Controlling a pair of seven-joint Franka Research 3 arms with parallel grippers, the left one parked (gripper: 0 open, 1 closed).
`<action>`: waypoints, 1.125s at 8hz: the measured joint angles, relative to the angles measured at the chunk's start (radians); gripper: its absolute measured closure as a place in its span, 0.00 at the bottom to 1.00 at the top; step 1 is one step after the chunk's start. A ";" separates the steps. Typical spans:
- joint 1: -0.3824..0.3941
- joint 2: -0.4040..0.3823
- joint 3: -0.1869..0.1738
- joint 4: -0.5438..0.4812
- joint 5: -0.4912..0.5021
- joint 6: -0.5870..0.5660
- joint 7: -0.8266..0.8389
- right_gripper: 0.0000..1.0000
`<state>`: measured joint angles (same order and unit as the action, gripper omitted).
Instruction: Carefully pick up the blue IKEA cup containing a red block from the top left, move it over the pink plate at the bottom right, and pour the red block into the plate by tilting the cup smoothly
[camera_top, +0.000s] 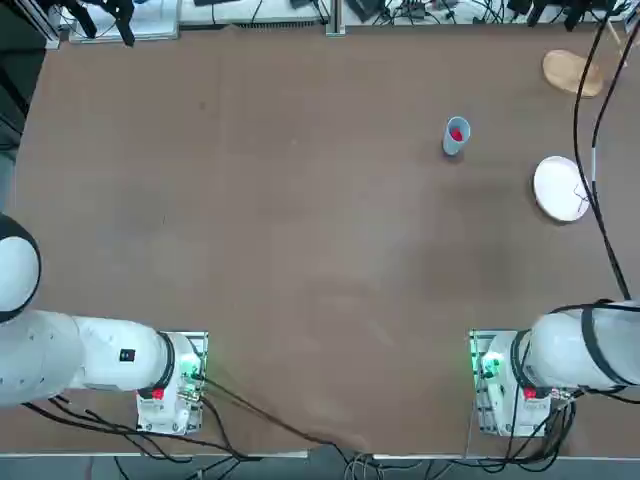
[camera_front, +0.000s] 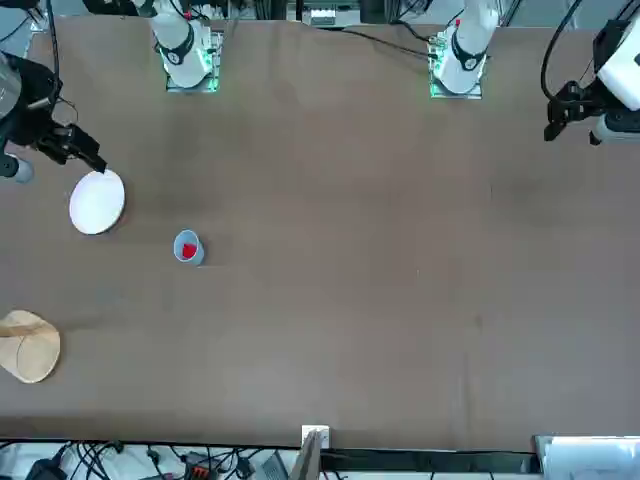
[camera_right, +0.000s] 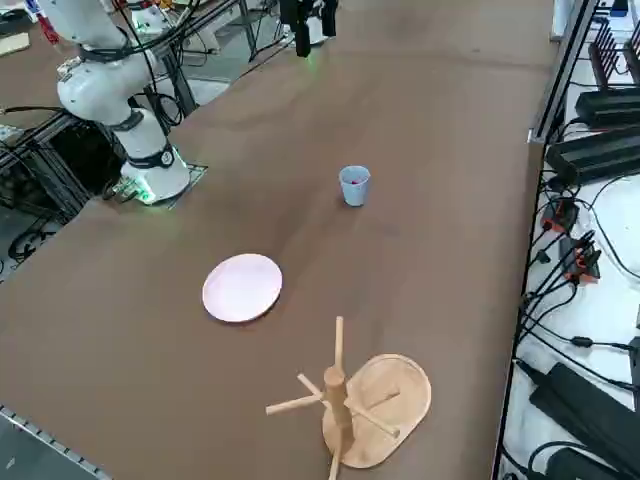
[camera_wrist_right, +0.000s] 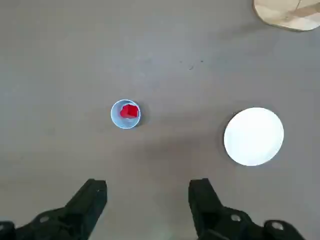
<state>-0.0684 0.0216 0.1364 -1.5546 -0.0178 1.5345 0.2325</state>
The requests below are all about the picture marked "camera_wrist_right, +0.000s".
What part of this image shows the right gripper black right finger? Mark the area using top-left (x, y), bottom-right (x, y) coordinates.
top-left (188, 177), bottom-right (307, 240)

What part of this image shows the red block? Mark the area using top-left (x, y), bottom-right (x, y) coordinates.
top-left (119, 104), bottom-right (140, 119)

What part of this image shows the pink plate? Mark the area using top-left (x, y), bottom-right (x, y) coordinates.
top-left (223, 107), bottom-right (285, 167)

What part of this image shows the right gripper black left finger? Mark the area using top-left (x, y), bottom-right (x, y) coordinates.
top-left (0, 178), bottom-right (109, 240)

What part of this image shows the blue plastic cup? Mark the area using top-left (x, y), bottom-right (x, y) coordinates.
top-left (110, 99), bottom-right (142, 130)

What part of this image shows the wooden cup rack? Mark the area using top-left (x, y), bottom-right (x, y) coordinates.
top-left (251, 0), bottom-right (320, 32)

